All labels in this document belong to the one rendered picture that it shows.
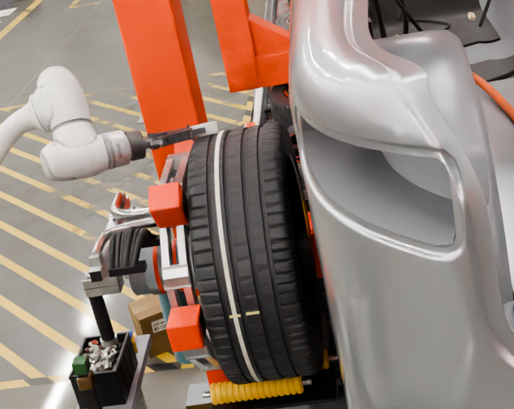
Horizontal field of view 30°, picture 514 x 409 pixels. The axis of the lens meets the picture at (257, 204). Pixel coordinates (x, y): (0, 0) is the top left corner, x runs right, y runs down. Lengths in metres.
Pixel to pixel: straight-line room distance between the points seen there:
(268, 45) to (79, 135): 2.48
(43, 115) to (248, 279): 0.65
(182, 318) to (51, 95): 0.63
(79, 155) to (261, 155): 0.44
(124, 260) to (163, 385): 1.35
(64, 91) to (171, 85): 0.46
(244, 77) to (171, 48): 2.06
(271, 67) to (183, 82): 2.02
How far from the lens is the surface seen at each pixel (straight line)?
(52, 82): 2.41
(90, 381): 2.67
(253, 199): 2.21
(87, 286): 2.40
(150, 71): 2.76
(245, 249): 2.19
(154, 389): 3.62
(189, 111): 2.78
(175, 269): 2.27
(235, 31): 4.71
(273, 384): 2.57
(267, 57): 4.74
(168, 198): 2.23
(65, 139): 2.35
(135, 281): 2.52
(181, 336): 2.24
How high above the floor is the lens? 2.03
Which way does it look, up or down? 25 degrees down
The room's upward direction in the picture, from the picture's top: 12 degrees counter-clockwise
